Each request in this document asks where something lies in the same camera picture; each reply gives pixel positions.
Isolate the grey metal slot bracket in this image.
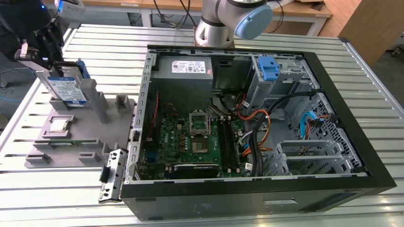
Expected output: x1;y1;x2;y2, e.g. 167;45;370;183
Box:
98;148;130;204

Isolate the wooden desk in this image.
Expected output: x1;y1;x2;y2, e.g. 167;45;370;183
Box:
66;0;334;36

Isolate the CPU socket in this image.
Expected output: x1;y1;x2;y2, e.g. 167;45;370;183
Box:
191;137;210;154

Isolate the orange yellow wire bundle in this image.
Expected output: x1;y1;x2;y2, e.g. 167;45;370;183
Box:
236;100;274;157

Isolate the blue drive latch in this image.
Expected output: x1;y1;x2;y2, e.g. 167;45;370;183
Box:
258;55;280;81

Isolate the grey power supply unit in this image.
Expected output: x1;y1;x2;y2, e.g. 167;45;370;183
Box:
156;55;215;116

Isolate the black RAM slot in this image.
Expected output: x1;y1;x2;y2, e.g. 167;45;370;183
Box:
219;116;230;173
227;116;240;173

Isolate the black open PC case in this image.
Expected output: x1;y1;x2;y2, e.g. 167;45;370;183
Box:
119;44;398;222

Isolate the blue floor cable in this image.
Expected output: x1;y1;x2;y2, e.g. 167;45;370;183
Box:
0;94;24;103

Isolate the thick black cable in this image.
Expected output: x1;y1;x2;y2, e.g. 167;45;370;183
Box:
251;91;320;177

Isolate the green motherboard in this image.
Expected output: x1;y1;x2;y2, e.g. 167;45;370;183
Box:
140;113;254;179

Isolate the wooden cabinet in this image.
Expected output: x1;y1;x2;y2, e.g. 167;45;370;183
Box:
339;0;404;68

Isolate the blue flat data wire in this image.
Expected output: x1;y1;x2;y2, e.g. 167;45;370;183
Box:
302;111;316;142

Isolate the grey optical drive bay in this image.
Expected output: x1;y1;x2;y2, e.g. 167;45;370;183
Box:
248;55;316;111

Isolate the black power connector wire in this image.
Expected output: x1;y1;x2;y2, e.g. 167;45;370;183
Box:
311;114;338;129

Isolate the hard disk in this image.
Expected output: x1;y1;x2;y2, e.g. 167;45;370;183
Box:
35;59;92;109

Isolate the metal socket cover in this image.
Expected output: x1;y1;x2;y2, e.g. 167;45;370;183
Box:
188;110;212;138

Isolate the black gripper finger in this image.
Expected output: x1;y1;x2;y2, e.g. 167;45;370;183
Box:
14;42;54;72
35;18;78;70

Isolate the black graphics card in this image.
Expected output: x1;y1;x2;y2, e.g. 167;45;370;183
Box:
164;163;220;180

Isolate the silver CPU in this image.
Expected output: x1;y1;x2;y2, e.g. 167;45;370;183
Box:
50;119;71;132

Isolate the green RAM stick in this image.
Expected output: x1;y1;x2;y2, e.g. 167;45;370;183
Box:
48;140;95;146

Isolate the red black twisted wire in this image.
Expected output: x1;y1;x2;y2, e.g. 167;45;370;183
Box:
147;91;160;142

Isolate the grey parts rack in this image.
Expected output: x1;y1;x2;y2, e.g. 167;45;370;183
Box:
24;79;139;169

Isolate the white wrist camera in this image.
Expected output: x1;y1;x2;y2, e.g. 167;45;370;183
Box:
54;0;86;21

